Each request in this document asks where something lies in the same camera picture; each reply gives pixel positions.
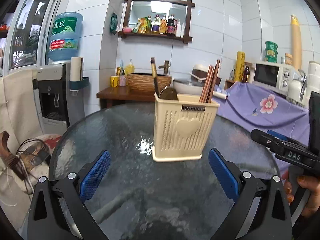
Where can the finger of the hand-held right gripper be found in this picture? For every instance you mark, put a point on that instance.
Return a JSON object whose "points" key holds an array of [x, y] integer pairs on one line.
{"points": [[287, 152], [278, 134]]}

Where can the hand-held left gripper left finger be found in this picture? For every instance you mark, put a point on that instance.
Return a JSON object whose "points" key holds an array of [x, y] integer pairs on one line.
{"points": [[96, 175]]}

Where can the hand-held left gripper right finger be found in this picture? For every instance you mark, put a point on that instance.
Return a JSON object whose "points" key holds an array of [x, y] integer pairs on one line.
{"points": [[222, 175]]}

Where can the cream perforated utensil holder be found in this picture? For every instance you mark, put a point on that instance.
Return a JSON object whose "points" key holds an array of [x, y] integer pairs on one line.
{"points": [[180, 130]]}

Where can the round metal spoon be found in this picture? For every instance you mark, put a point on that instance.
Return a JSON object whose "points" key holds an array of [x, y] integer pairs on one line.
{"points": [[167, 93]]}

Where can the black chopstick with gold band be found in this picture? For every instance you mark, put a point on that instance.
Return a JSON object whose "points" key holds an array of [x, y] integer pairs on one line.
{"points": [[155, 80]]}

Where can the person's right hand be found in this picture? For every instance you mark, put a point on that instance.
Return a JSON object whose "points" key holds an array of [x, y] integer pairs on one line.
{"points": [[311, 195]]}

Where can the white kettle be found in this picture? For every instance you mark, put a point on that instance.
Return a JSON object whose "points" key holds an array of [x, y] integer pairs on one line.
{"points": [[296, 90]]}

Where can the purple floral cloth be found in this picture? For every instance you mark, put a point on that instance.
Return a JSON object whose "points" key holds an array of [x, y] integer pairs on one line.
{"points": [[250, 105]]}

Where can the white appliance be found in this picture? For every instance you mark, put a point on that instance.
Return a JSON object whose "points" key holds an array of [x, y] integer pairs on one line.
{"points": [[313, 77]]}

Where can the white microwave oven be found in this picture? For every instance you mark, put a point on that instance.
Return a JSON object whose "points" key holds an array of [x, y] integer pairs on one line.
{"points": [[271, 77]]}

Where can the dark glass bottle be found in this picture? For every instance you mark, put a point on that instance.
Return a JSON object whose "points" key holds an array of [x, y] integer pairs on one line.
{"points": [[246, 75]]}

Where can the white lint roller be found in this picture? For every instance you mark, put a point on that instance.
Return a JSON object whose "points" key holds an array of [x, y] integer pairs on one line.
{"points": [[222, 94]]}

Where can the small wooden box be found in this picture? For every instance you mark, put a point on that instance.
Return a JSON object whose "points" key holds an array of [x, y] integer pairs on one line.
{"points": [[229, 83]]}

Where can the yellow patterned roll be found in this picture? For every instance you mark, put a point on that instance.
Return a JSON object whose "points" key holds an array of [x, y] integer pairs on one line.
{"points": [[240, 66]]}

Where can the dark wooden counter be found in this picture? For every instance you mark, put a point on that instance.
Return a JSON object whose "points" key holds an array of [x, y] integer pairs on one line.
{"points": [[117, 96]]}

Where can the tall beige roll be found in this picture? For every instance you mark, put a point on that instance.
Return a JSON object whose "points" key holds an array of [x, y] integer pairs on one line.
{"points": [[295, 42]]}

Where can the green container stack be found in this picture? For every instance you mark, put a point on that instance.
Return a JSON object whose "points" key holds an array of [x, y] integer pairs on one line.
{"points": [[271, 51]]}

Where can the dark wooden piece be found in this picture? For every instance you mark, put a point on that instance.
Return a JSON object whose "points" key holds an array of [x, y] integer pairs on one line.
{"points": [[11, 155]]}

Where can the white and black water dispenser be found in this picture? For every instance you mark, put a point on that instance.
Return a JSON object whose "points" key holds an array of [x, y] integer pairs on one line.
{"points": [[51, 95]]}

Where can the teal cup holder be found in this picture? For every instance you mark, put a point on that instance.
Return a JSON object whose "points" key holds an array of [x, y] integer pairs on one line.
{"points": [[78, 83]]}

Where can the yellow mug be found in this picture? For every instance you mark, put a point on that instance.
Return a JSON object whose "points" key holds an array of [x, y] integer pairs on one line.
{"points": [[115, 82]]}

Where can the grey pot with lid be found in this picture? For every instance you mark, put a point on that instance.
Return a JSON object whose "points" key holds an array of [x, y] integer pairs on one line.
{"points": [[187, 86]]}

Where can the pink patterned bottle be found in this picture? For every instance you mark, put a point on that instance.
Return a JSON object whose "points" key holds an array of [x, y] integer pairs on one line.
{"points": [[122, 80]]}

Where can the white and brown rice cooker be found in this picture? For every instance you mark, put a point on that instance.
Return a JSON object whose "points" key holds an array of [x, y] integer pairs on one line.
{"points": [[200, 72]]}

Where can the brown woven basin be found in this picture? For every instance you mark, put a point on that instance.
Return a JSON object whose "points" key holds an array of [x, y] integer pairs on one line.
{"points": [[142, 82]]}

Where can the beige cloth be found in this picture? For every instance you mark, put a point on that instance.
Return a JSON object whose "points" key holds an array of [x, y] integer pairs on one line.
{"points": [[15, 110]]}

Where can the white paper cup tube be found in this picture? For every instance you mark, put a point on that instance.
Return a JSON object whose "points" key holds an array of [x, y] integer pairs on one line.
{"points": [[76, 68]]}

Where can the yellow soap dispenser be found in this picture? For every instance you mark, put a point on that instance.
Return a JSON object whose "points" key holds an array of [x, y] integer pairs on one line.
{"points": [[129, 68]]}

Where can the bamboo faucet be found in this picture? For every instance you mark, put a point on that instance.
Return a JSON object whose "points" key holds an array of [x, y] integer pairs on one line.
{"points": [[164, 67]]}

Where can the blue water bottle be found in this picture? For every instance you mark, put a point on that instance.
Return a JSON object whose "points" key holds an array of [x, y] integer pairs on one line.
{"points": [[66, 37]]}

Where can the white squeeze bottle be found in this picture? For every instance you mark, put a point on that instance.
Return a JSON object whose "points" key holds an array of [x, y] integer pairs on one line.
{"points": [[178, 30]]}

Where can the pink round item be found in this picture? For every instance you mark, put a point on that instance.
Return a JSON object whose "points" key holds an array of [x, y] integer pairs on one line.
{"points": [[127, 30]]}

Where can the dark soy sauce bottle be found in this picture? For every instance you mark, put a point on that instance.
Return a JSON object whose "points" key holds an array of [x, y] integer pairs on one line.
{"points": [[171, 26]]}

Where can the green hanging packet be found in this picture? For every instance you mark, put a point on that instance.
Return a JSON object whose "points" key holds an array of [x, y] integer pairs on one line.
{"points": [[113, 23]]}

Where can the yellow green packets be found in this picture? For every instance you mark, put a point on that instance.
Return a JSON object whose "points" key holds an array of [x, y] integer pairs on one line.
{"points": [[141, 25]]}

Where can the orange sauce bottle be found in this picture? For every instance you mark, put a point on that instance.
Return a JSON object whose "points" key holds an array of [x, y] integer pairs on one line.
{"points": [[163, 25]]}

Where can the window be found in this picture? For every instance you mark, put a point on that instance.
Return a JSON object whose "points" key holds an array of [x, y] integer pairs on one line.
{"points": [[30, 27]]}

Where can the wooden framed mirror shelf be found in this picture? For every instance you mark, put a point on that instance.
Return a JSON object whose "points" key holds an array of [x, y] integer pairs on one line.
{"points": [[156, 5]]}

